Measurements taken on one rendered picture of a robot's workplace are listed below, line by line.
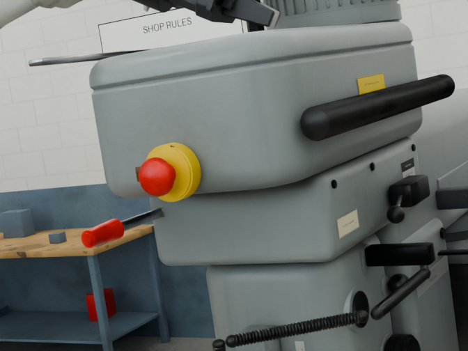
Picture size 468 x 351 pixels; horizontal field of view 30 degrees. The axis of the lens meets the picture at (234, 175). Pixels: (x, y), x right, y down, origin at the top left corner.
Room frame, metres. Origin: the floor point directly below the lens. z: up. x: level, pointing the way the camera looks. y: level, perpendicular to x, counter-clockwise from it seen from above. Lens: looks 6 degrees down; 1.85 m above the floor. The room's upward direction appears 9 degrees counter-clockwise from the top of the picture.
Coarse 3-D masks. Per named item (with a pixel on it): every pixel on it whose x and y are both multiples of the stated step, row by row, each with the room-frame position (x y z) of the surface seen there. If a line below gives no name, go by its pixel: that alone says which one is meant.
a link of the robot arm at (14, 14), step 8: (0, 0) 1.13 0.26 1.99; (8, 0) 1.13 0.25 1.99; (16, 0) 1.13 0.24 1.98; (24, 0) 1.13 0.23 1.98; (0, 8) 1.13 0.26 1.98; (8, 8) 1.13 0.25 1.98; (16, 8) 1.14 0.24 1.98; (24, 8) 1.14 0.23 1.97; (32, 8) 1.15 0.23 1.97; (0, 16) 1.14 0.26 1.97; (8, 16) 1.14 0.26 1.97; (16, 16) 1.15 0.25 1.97; (0, 24) 1.15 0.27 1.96
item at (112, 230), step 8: (160, 208) 1.04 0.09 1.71; (136, 216) 1.00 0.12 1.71; (144, 216) 1.01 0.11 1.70; (152, 216) 1.02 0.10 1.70; (160, 216) 1.04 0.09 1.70; (104, 224) 0.95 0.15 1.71; (112, 224) 0.95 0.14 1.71; (120, 224) 0.96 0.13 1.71; (128, 224) 0.98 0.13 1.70; (136, 224) 1.00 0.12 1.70; (88, 232) 0.93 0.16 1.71; (96, 232) 0.93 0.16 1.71; (104, 232) 0.94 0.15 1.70; (112, 232) 0.95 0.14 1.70; (120, 232) 0.96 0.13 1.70; (88, 240) 0.92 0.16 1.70; (96, 240) 0.92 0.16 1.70; (104, 240) 0.94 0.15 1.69; (112, 240) 0.95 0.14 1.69
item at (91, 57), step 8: (56, 56) 0.94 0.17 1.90; (64, 56) 0.95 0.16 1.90; (72, 56) 0.96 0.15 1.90; (80, 56) 0.97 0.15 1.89; (88, 56) 0.98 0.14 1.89; (96, 56) 0.99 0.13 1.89; (104, 56) 1.00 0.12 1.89; (32, 64) 0.92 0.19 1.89; (40, 64) 0.92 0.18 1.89; (48, 64) 0.93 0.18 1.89; (56, 64) 0.96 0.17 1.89
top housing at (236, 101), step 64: (128, 64) 0.94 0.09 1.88; (192, 64) 0.89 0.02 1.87; (256, 64) 0.87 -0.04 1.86; (320, 64) 0.94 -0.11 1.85; (384, 64) 1.11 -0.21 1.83; (128, 128) 0.94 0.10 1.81; (192, 128) 0.90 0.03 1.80; (256, 128) 0.87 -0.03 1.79; (384, 128) 1.08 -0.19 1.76; (128, 192) 0.95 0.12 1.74
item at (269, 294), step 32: (352, 256) 1.04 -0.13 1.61; (224, 288) 1.05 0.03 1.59; (256, 288) 1.03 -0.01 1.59; (288, 288) 1.00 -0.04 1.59; (320, 288) 1.00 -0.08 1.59; (352, 288) 1.02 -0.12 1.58; (384, 288) 1.10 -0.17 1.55; (224, 320) 1.06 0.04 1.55; (256, 320) 1.03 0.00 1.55; (288, 320) 1.01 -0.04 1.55; (384, 320) 1.10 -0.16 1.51
